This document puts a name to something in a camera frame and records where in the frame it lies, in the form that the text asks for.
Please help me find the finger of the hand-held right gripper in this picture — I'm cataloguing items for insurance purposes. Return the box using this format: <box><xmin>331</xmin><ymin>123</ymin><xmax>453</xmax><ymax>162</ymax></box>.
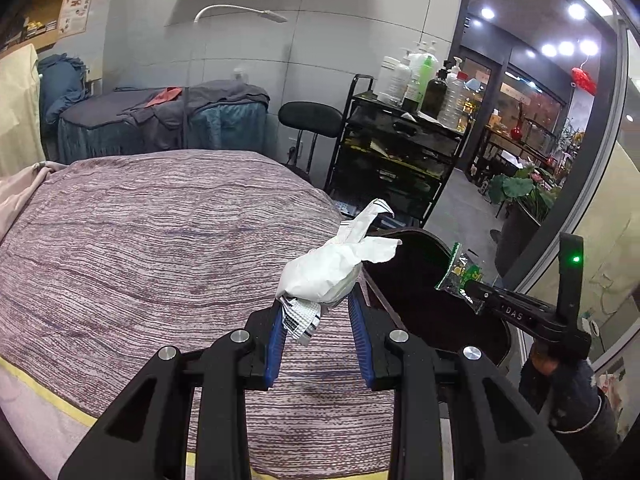
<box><xmin>462</xmin><ymin>280</ymin><xmax>561</xmax><ymax>333</ymax></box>

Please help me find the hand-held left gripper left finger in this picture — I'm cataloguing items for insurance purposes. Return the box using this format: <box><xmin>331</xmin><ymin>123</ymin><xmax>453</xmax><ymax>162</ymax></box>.
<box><xmin>57</xmin><ymin>304</ymin><xmax>288</xmax><ymax>480</ymax></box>

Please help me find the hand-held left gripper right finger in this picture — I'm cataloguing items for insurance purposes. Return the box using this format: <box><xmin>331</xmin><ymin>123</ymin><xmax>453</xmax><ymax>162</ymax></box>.
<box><xmin>348</xmin><ymin>290</ymin><xmax>583</xmax><ymax>480</ymax></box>

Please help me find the green snack wrapper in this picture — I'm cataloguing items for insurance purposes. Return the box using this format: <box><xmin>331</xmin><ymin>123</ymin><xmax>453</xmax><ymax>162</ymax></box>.
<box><xmin>434</xmin><ymin>241</ymin><xmax>485</xmax><ymax>311</ymax></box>

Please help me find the brown trash bin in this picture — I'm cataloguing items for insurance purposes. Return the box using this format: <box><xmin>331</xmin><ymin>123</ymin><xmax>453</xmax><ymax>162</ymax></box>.
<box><xmin>361</xmin><ymin>227</ymin><xmax>513</xmax><ymax>376</ymax></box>

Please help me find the white paper wrapper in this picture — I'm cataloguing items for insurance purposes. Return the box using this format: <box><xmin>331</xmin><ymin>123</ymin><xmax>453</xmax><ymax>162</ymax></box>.
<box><xmin>276</xmin><ymin>198</ymin><xmax>403</xmax><ymax>346</ymax></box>

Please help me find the person's right forearm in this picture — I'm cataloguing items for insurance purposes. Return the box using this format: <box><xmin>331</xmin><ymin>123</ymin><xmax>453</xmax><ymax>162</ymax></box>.
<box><xmin>518</xmin><ymin>355</ymin><xmax>623</xmax><ymax>441</ymax></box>

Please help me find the person's right hand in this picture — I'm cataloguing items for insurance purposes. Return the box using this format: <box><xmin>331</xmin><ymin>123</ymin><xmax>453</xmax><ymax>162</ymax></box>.
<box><xmin>530</xmin><ymin>342</ymin><xmax>561</xmax><ymax>378</ymax></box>

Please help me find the potted lotus plant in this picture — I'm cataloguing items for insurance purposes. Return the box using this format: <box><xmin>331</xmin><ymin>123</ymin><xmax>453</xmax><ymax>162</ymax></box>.
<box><xmin>487</xmin><ymin>164</ymin><xmax>565</xmax><ymax>278</ymax></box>

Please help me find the striped purple massage bed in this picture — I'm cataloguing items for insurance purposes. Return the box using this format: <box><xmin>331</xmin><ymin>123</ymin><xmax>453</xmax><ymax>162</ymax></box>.
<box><xmin>0</xmin><ymin>149</ymin><xmax>401</xmax><ymax>476</ymax></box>

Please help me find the black display table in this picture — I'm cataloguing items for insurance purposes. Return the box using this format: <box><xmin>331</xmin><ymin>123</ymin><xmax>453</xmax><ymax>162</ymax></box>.
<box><xmin>470</xmin><ymin>122</ymin><xmax>556</xmax><ymax>186</ymax></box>

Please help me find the black mesh drawer cart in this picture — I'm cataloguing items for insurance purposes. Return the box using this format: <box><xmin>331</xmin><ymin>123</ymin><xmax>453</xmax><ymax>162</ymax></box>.
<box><xmin>324</xmin><ymin>74</ymin><xmax>468</xmax><ymax>228</ymax></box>

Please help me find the clear plastic bottle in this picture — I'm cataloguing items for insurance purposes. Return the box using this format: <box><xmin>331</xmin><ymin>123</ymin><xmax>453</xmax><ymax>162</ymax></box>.
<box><xmin>439</xmin><ymin>72</ymin><xmax>473</xmax><ymax>131</ymax></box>

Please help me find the red hanging decoration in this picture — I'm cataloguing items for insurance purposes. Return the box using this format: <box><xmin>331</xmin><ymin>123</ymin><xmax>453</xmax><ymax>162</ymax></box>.
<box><xmin>571</xmin><ymin>65</ymin><xmax>598</xmax><ymax>96</ymax></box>

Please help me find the dark brown bottle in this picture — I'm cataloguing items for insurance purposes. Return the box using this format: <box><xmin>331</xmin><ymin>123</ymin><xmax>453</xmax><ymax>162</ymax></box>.
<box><xmin>421</xmin><ymin>69</ymin><xmax>449</xmax><ymax>118</ymax></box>

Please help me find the massage bed with grey cover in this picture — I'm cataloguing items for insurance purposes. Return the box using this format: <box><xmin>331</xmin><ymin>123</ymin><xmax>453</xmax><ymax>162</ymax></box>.
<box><xmin>57</xmin><ymin>81</ymin><xmax>271</xmax><ymax>166</ymax></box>

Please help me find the black chair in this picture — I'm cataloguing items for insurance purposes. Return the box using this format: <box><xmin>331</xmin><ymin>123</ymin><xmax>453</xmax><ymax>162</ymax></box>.
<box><xmin>277</xmin><ymin>101</ymin><xmax>346</xmax><ymax>186</ymax></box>

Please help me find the glass double door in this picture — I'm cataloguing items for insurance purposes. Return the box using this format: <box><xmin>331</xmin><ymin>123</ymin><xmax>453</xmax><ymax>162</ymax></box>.
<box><xmin>462</xmin><ymin>46</ymin><xmax>512</xmax><ymax>111</ymax></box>

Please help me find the small grey label bottle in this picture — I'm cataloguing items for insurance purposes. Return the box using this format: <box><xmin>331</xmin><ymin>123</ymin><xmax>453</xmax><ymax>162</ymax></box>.
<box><xmin>402</xmin><ymin>72</ymin><xmax>426</xmax><ymax>111</ymax></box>

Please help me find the green bottle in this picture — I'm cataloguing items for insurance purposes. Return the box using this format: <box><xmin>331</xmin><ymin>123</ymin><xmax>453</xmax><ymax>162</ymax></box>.
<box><xmin>419</xmin><ymin>55</ymin><xmax>440</xmax><ymax>102</ymax></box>

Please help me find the white jar bottle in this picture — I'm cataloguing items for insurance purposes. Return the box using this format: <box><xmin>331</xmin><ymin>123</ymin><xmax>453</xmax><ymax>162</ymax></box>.
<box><xmin>375</xmin><ymin>56</ymin><xmax>414</xmax><ymax>106</ymax></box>

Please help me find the pink bed sheet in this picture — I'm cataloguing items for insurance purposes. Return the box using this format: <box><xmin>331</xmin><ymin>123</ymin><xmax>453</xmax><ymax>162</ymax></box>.
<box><xmin>0</xmin><ymin>161</ymin><xmax>396</xmax><ymax>480</ymax></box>

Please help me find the red cloth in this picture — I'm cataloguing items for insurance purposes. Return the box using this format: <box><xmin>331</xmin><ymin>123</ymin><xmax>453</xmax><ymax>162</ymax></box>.
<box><xmin>145</xmin><ymin>87</ymin><xmax>183</xmax><ymax>109</ymax></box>

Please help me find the white gooseneck lamp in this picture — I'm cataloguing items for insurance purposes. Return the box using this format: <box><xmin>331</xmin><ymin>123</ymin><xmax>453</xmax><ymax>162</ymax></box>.
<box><xmin>194</xmin><ymin>4</ymin><xmax>288</xmax><ymax>24</ymax></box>

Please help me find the blue cloth bundle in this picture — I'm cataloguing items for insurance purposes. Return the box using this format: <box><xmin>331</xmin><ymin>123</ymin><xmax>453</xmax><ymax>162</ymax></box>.
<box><xmin>37</xmin><ymin>55</ymin><xmax>88</xmax><ymax>126</ymax></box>

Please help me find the cream cloth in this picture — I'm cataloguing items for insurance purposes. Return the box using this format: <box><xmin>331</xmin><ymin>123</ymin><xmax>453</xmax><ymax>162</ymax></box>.
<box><xmin>0</xmin><ymin>42</ymin><xmax>46</xmax><ymax>176</ymax></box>

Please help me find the wooden shelving unit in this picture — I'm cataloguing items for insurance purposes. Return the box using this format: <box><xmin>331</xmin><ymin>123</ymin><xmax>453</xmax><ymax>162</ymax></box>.
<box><xmin>0</xmin><ymin>0</ymin><xmax>78</xmax><ymax>56</ymax></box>

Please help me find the wall poster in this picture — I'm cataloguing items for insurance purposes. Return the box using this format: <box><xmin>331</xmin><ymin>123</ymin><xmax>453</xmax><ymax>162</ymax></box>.
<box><xmin>57</xmin><ymin>0</ymin><xmax>94</xmax><ymax>36</ymax></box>

